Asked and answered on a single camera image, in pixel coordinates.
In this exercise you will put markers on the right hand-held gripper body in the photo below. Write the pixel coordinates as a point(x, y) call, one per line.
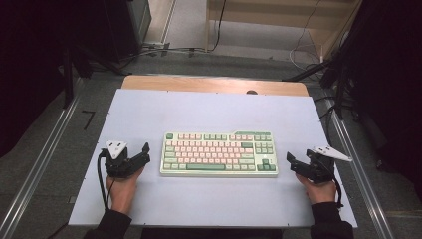
point(320, 169)

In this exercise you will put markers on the black metal stand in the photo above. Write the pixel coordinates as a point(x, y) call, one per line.
point(68, 83)

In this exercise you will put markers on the wooden shelf unit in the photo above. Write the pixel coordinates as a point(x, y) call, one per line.
point(265, 13)

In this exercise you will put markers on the wooden table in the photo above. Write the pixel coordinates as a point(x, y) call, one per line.
point(199, 84)

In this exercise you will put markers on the metal floor rail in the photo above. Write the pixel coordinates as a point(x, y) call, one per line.
point(361, 176)
point(40, 156)

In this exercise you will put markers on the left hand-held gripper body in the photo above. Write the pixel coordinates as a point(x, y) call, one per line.
point(116, 164)

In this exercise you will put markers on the person's left hand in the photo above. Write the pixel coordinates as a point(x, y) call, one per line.
point(121, 194)

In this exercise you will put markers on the person's right hand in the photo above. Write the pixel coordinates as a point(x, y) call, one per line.
point(320, 192)

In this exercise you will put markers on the green and pink keyboard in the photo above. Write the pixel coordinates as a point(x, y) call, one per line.
point(219, 167)

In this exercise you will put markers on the black cabinet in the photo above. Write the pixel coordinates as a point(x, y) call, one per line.
point(126, 26)

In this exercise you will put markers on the black stand leg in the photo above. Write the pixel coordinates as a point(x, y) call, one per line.
point(308, 71)

